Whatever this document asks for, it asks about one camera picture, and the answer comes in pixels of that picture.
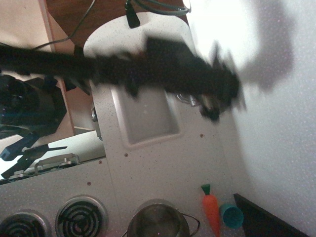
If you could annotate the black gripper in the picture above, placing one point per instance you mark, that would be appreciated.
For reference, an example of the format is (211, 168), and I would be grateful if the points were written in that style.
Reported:
(227, 89)

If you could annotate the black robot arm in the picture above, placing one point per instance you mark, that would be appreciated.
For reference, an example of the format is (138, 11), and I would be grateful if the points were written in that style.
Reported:
(164, 63)

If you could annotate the silver faucet base with knob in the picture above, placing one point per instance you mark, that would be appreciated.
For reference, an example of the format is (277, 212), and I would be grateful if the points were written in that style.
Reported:
(188, 99)

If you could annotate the white toy sink basin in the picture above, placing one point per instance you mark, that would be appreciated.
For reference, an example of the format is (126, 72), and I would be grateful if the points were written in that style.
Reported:
(151, 118)

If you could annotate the black clip at top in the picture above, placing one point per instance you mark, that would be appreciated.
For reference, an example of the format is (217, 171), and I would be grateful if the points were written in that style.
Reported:
(132, 18)

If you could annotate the orange toy carrot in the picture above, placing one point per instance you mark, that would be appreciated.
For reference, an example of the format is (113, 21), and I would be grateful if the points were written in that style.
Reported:
(211, 209)

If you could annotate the silver cabinet knob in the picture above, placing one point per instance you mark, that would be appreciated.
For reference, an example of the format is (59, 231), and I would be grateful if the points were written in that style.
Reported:
(94, 114)

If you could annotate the teal plastic cup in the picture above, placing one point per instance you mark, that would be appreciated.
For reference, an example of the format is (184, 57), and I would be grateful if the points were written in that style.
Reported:
(231, 215)

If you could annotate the black panel at corner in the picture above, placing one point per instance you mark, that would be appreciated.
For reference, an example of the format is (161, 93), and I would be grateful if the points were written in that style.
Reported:
(260, 223)

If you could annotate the stainless steel pot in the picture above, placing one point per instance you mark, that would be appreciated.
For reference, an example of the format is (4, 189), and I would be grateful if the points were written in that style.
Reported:
(162, 220)

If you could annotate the black bag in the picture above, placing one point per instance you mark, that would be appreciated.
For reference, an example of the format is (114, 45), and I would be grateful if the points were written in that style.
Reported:
(33, 106)

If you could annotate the black coil burner right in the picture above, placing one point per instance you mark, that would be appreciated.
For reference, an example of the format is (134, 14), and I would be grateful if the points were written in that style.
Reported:
(82, 216)

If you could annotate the black coil burner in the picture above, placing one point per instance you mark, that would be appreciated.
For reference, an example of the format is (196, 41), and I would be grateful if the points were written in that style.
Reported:
(25, 223)
(82, 216)

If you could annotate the blue black clamp lower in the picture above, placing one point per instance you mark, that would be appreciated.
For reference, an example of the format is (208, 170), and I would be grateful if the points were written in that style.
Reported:
(28, 155)

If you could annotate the black coil burner left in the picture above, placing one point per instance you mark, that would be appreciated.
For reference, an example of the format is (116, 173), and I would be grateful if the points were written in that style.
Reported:
(25, 223)

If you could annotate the silver oven door handle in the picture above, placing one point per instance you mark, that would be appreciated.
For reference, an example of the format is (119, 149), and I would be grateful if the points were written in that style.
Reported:
(61, 160)

